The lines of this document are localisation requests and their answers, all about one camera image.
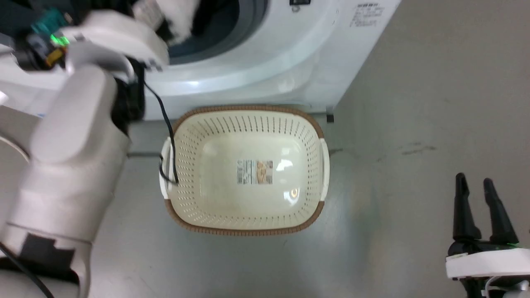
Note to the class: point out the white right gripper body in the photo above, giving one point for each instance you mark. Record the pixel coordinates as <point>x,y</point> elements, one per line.
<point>488,263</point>

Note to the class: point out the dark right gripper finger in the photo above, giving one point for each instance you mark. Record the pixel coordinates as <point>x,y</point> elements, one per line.
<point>499,219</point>
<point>463,211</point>

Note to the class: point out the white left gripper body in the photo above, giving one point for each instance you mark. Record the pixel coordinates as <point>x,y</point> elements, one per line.
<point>120,39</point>

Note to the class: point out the white cloth garment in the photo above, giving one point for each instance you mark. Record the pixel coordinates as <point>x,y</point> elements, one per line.
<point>182,16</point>

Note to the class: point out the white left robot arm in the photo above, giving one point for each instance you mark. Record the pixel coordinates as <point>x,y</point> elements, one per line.
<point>70,165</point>

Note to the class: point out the white front-load washing machine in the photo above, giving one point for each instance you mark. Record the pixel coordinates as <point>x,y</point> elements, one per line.
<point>290,54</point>

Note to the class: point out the printed sticker inside basket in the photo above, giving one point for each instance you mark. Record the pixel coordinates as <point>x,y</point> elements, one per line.
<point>254,172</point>

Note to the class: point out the cream brown-rimmed laundry basket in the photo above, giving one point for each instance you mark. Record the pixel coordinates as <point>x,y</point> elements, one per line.
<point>248,207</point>

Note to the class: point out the grey washer door gasket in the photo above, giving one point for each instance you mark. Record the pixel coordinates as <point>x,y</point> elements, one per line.
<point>244,29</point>

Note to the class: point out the black washer foot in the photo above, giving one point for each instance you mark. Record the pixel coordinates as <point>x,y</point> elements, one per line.
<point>330,117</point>

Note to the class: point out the printed washer label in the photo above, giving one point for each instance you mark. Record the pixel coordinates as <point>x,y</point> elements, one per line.
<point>366,14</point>

